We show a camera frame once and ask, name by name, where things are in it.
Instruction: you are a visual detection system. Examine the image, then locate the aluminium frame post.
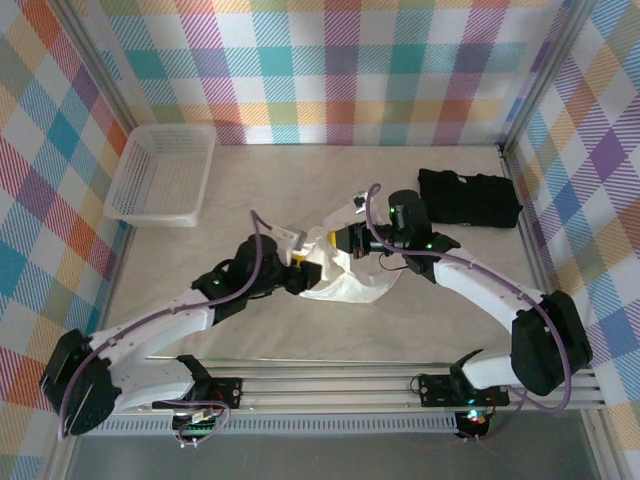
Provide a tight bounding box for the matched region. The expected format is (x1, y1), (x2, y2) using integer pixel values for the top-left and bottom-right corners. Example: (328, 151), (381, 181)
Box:
(501, 0), (600, 151)
(58, 0), (139, 131)

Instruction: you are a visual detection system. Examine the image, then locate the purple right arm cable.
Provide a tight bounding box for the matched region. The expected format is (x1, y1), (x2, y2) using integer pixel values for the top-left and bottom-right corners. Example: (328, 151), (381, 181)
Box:
(366, 183), (574, 444)

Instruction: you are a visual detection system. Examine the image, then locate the white plastic mesh basket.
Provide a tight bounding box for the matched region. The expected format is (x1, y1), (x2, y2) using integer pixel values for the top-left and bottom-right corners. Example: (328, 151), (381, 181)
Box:
(103, 124), (218, 229)

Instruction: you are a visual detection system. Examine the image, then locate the small controller board with led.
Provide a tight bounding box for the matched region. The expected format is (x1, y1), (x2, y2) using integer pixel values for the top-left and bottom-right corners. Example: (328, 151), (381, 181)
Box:
(455, 407), (496, 444)

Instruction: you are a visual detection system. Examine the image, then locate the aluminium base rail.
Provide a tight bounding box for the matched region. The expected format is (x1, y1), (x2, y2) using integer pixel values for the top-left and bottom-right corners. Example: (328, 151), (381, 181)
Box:
(142, 355), (607, 415)

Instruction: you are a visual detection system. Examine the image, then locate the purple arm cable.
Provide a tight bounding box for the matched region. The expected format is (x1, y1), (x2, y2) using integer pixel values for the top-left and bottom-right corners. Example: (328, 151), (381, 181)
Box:
(366, 183), (574, 444)
(58, 209), (279, 441)

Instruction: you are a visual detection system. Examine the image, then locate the aluminium table side rail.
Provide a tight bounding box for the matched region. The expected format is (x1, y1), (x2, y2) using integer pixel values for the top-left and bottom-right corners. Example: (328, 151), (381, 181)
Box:
(92, 219), (135, 334)
(498, 143), (621, 480)

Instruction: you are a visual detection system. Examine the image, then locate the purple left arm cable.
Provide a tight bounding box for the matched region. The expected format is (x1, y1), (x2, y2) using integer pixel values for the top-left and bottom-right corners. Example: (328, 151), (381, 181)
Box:
(58, 209), (279, 441)

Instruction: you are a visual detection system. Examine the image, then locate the folded black t-shirt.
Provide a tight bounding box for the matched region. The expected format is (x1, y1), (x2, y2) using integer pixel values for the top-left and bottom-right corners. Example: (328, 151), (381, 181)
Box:
(417, 168), (525, 230)

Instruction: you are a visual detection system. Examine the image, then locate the white t-shirt with black print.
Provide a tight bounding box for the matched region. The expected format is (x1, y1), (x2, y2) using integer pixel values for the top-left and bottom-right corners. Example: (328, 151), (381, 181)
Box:
(298, 199), (401, 306)

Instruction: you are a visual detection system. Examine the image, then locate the slotted grey cable duct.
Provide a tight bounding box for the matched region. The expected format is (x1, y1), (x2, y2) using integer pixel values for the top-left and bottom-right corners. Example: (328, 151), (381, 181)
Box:
(92, 413), (461, 437)

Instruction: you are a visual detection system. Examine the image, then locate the controller board with wires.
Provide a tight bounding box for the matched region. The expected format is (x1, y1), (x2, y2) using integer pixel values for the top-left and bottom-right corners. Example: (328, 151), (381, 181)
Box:
(172, 399), (235, 449)

